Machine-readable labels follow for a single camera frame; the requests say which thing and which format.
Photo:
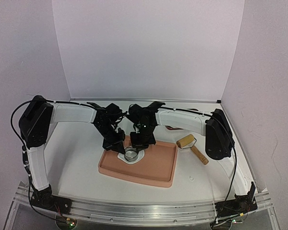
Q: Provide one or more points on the pink plastic tray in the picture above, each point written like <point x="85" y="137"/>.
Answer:
<point x="155" y="165"/>

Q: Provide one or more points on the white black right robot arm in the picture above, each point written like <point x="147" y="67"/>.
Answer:
<point x="215" y="136"/>

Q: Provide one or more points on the white dough piece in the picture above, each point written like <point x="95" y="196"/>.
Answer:
<point x="132" y="161"/>

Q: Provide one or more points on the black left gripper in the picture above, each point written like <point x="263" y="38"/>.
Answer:
<point x="118" y="144"/>

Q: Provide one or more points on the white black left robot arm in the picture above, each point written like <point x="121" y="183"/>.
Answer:
<point x="34" y="126"/>

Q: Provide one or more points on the dark red square tray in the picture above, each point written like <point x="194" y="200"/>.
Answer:
<point x="172" y="128"/>

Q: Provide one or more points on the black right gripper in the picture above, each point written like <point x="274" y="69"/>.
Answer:
<point x="142" y="144"/>

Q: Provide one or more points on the wooden rolling pin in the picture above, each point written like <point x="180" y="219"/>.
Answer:
<point x="188" y="143"/>

